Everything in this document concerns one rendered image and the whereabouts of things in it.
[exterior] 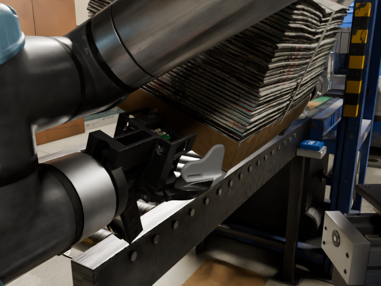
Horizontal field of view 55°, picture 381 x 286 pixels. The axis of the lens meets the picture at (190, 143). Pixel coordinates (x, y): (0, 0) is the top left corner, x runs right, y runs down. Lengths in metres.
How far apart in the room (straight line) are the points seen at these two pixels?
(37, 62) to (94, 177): 0.10
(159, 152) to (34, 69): 0.16
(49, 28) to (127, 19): 4.19
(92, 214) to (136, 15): 0.16
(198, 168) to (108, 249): 0.26
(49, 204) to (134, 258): 0.39
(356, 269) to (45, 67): 0.66
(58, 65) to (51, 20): 4.23
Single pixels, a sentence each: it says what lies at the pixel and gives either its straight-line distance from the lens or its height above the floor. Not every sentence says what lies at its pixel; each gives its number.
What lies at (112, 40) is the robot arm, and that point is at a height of 1.13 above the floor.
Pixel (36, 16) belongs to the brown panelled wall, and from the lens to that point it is 4.40.
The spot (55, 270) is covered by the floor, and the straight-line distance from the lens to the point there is 2.10.
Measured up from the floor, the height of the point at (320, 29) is 1.15.
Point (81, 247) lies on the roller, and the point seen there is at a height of 0.77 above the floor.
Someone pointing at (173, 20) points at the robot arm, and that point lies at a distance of 0.29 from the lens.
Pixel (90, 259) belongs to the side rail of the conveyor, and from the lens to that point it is 0.62.
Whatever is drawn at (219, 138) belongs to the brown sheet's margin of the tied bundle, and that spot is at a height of 1.01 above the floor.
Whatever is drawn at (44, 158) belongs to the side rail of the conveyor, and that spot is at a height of 0.80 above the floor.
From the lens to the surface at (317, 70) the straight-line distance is 0.73.
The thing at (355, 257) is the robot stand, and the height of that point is 0.74.
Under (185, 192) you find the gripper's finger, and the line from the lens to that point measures 0.41.
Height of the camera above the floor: 1.13
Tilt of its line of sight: 16 degrees down
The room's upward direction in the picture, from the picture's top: straight up
